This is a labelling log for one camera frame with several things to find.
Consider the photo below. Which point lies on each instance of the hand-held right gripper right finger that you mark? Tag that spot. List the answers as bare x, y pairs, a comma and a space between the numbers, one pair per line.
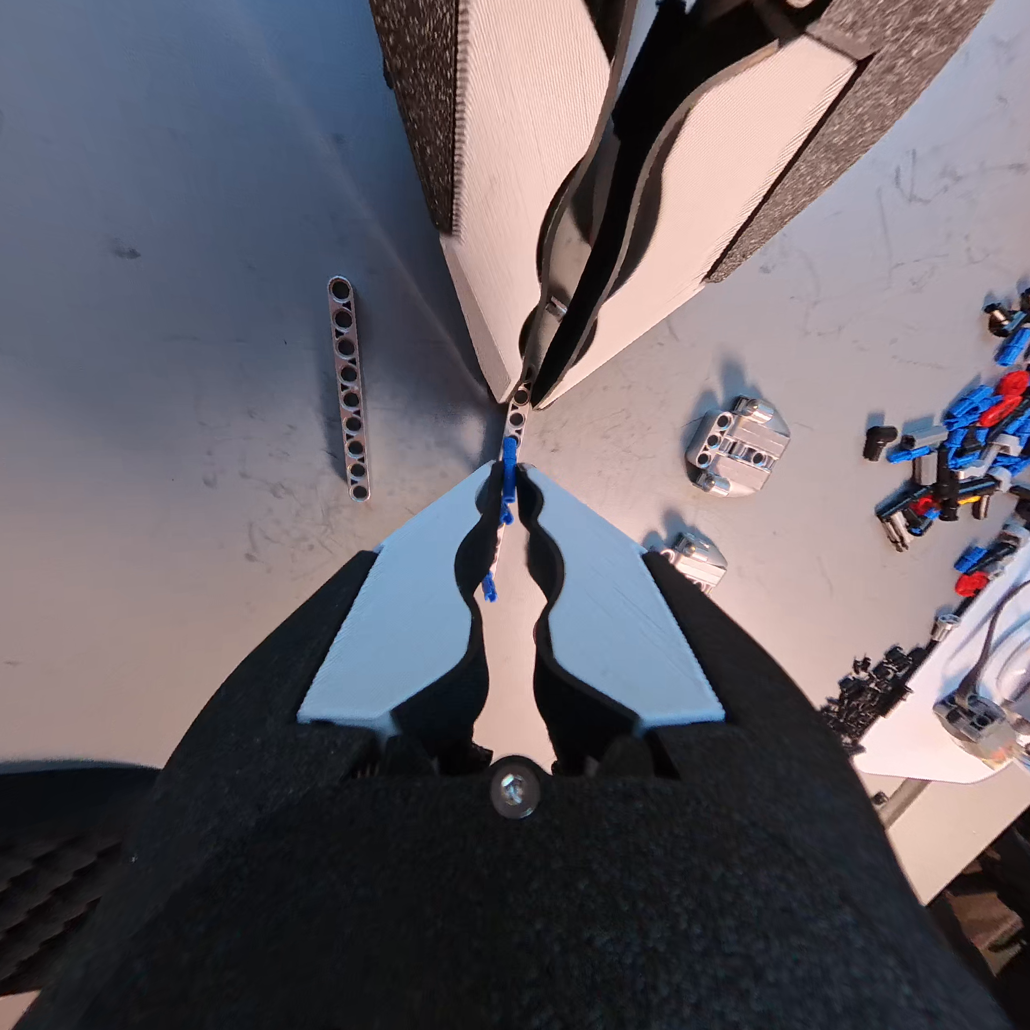
628, 636

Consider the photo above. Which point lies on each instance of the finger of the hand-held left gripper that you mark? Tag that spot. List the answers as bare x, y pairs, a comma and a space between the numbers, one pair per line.
724, 177
515, 161

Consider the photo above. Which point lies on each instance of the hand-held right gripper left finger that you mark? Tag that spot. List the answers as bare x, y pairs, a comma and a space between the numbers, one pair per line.
394, 636

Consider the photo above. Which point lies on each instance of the long grey toy beam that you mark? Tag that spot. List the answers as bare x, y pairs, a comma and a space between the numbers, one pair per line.
348, 386
519, 414

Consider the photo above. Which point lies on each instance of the silver toy engine block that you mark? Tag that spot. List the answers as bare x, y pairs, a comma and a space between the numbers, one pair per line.
696, 559
736, 442

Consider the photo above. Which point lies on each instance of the pile of black pins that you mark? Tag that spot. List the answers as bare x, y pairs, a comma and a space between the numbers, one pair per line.
873, 700

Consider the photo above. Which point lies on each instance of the white wooden book stand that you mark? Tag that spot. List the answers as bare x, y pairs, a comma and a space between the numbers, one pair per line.
909, 740

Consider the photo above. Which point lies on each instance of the grey orange toy motor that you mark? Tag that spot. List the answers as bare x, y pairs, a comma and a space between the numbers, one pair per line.
974, 720

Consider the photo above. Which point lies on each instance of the pile of mixed toy pins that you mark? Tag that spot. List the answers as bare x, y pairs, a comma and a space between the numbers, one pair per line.
966, 451

